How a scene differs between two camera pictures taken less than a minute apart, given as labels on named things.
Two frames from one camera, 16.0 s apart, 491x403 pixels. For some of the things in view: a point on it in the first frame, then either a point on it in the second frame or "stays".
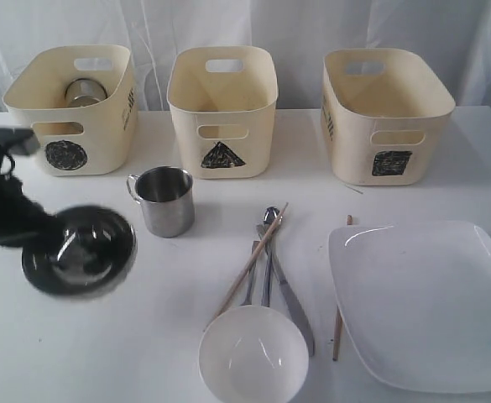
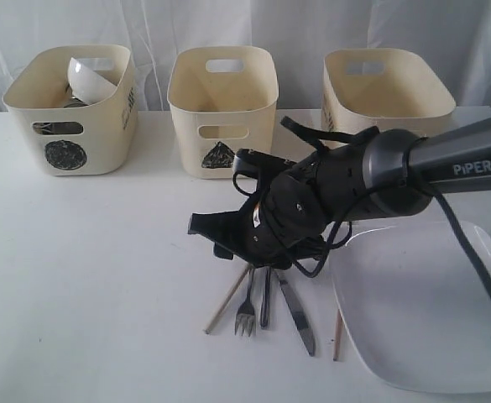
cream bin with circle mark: x=80 y=102 stays
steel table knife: x=289 y=297 stays
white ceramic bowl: x=253 y=353 to x=87 y=86
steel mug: x=167 y=198 to x=75 y=102
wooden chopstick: x=338 y=325 stays
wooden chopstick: x=247 y=269 stays
